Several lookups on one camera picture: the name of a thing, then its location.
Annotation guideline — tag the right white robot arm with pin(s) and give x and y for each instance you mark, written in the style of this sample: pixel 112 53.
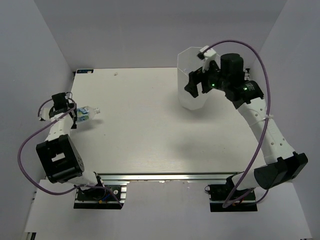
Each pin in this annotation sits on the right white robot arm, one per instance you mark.
pixel 282 163

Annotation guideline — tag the left blue corner sticker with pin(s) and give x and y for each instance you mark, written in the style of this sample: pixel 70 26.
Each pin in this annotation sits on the left blue corner sticker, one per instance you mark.
pixel 84 71

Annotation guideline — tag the white octagonal plastic bin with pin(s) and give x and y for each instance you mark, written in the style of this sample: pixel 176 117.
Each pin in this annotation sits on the white octagonal plastic bin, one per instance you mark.
pixel 187 61

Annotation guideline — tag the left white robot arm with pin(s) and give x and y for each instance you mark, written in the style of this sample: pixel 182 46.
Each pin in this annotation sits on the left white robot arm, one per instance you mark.
pixel 58 155

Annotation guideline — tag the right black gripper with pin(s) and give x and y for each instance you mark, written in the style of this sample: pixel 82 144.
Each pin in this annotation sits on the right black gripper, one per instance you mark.
pixel 194 77

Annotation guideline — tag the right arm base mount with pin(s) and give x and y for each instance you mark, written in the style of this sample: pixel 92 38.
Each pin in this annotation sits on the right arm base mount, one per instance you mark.
pixel 244 201

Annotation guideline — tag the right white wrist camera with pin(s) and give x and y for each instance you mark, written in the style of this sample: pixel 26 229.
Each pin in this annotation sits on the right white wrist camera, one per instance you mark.
pixel 206 54

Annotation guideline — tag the bottle with green-blue label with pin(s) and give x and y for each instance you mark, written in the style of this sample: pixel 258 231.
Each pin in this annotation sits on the bottle with green-blue label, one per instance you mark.
pixel 86 113

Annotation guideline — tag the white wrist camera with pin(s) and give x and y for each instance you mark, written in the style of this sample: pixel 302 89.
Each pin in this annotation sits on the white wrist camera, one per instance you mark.
pixel 206 54
pixel 45 114

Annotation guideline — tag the aluminium front rail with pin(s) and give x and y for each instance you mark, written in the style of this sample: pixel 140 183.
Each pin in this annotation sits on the aluminium front rail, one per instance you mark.
pixel 166 176

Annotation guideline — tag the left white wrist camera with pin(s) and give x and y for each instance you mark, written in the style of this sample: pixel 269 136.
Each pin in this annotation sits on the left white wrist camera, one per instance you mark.
pixel 45 114

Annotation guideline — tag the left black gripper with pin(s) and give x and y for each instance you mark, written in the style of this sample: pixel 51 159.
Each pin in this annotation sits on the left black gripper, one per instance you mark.
pixel 74 126

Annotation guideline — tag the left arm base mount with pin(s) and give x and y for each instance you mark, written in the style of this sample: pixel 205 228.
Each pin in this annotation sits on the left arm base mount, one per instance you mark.
pixel 106 201

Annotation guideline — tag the aluminium right side rail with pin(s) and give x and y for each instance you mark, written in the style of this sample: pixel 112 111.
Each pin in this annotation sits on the aluminium right side rail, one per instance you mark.
pixel 247 75

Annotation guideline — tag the aluminium rail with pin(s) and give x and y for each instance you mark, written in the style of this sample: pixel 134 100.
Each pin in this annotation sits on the aluminium rail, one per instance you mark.
pixel 247 75
pixel 166 176

